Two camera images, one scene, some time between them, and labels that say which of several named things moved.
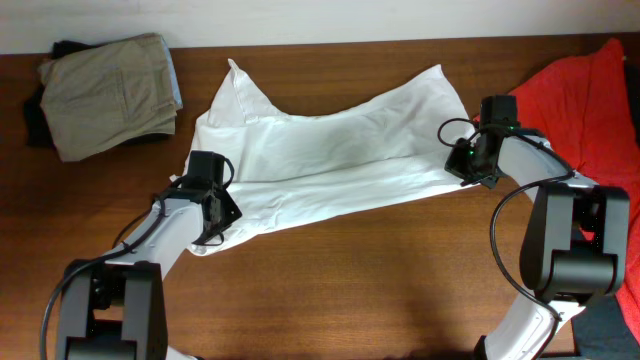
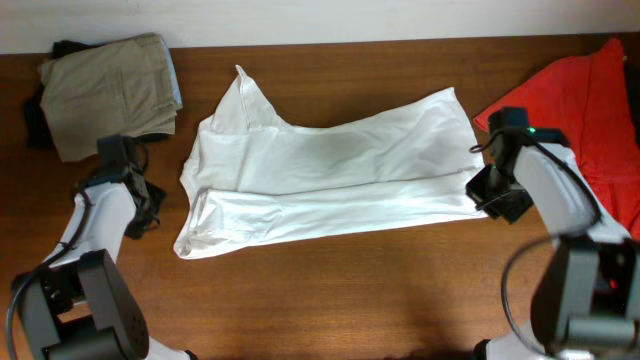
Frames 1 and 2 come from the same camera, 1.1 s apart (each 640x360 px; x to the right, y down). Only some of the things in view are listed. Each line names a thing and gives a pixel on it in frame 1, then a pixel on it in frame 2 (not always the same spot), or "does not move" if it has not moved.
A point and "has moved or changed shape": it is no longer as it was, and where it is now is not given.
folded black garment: (38, 131) does not move
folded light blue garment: (177, 92) does not move
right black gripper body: (464, 161) to (497, 194)
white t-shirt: (280, 168) has moved or changed shape
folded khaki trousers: (107, 93) does not move
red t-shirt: (583, 105) does not move
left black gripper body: (231, 212) to (152, 214)
